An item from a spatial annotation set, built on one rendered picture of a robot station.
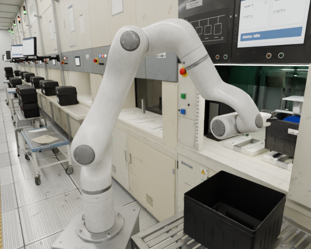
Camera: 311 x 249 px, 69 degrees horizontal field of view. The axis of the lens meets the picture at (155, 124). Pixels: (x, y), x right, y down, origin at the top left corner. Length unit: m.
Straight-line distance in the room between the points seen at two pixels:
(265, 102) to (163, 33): 1.51
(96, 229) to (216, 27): 1.07
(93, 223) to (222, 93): 0.68
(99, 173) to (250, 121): 0.56
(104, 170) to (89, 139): 0.18
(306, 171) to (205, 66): 0.56
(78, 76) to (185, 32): 3.46
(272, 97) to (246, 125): 1.33
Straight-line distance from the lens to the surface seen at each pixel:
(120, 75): 0.74
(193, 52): 0.76
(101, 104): 0.78
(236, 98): 0.76
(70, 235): 1.05
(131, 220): 1.06
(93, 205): 0.93
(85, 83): 4.16
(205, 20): 1.31
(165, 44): 0.77
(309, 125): 0.98
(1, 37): 14.32
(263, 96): 2.08
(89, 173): 0.90
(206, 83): 0.77
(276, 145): 1.35
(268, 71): 1.65
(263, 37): 1.10
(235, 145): 1.49
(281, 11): 1.08
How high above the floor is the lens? 1.42
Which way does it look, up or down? 16 degrees down
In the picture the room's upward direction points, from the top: 1 degrees counter-clockwise
